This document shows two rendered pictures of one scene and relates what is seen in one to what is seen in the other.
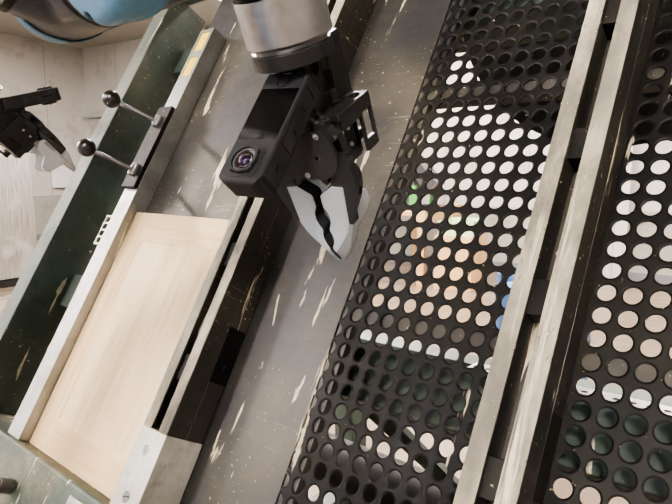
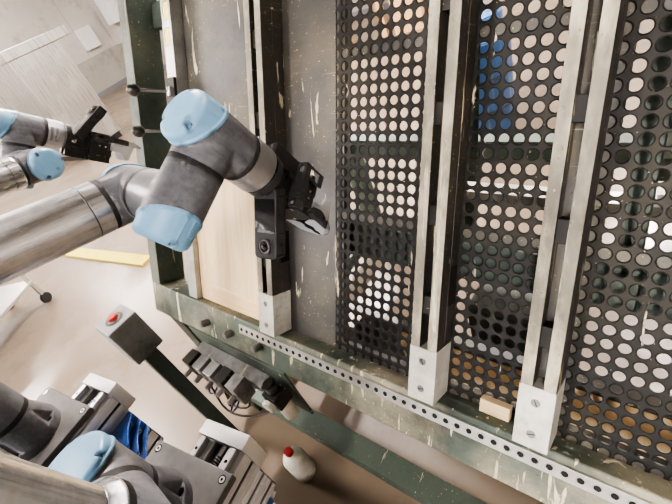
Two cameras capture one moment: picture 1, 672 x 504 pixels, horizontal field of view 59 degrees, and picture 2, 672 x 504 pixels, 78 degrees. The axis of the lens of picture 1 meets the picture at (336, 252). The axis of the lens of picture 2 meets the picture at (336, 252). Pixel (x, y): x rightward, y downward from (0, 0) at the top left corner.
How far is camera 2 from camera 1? 0.38 m
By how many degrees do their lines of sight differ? 31
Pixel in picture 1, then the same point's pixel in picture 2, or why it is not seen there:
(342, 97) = (295, 172)
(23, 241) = not seen: hidden behind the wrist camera
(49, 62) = not seen: outside the picture
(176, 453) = (280, 300)
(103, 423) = (236, 285)
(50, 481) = (225, 318)
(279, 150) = (278, 237)
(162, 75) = (148, 34)
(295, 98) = (275, 207)
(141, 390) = (247, 267)
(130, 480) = (264, 317)
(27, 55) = not seen: outside the picture
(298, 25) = (261, 179)
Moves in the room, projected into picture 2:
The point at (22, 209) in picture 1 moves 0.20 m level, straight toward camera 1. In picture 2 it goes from (82, 87) to (82, 88)
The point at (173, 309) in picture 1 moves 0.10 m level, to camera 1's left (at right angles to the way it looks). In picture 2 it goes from (242, 221) to (212, 231)
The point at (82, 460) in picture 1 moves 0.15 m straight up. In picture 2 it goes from (235, 303) to (212, 272)
